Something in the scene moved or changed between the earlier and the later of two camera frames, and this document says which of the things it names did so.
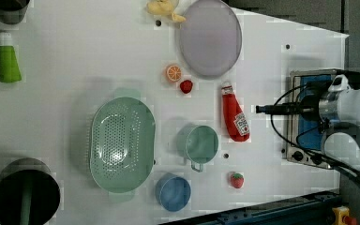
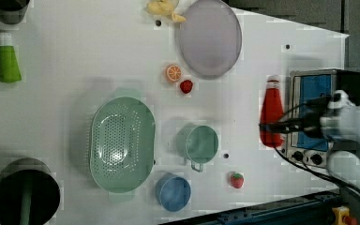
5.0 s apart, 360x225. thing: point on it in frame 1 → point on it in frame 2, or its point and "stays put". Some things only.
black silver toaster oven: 307,127 stays put
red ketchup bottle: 235,121 → 272,112
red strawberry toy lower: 237,180 stays put
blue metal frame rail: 315,209 stays put
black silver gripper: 308,107 → 314,108
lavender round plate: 210,38 stays put
